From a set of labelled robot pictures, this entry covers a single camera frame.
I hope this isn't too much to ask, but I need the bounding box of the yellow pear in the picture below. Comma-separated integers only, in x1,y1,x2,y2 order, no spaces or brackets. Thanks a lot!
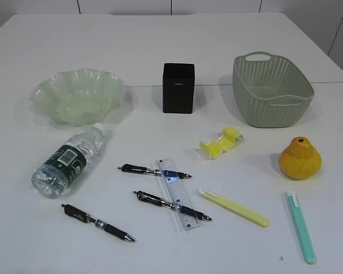
278,137,322,180

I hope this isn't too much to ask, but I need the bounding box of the yellow waste paper wrapper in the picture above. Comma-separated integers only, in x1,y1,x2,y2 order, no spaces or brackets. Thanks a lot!
200,127,244,159

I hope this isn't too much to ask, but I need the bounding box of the black pen upper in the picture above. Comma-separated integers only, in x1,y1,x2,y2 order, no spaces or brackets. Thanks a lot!
118,164,192,179

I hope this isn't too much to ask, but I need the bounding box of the black pen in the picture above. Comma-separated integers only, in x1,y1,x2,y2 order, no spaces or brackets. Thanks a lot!
118,164,192,179
61,204,135,243
133,191,212,221

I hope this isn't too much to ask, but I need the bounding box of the black square pen holder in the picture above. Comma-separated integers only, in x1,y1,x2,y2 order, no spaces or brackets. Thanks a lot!
162,63,195,114

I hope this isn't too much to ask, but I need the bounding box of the black pen middle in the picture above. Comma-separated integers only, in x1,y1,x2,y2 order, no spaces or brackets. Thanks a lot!
133,191,212,221

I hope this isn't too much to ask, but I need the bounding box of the yellow pen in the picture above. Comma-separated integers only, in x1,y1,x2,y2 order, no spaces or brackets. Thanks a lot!
198,188,270,228

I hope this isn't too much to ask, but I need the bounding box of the clear plastic ruler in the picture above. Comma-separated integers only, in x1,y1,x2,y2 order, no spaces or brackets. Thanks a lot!
156,159,200,231

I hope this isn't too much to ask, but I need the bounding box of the green ruffled glass plate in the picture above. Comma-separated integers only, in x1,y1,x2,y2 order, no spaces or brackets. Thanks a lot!
29,68,125,126

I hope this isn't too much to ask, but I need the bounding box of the green woven plastic basket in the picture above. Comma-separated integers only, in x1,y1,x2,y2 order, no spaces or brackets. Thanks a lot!
232,51,314,128

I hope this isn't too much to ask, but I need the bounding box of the black pen lower left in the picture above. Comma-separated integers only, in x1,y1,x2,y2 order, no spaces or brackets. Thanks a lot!
61,204,135,243

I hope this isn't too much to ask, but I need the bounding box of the clear water bottle green label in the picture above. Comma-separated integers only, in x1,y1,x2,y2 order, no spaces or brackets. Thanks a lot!
31,123,106,199

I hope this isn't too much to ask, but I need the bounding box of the mint green pen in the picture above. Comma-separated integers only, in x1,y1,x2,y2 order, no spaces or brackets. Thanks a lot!
286,191,317,265

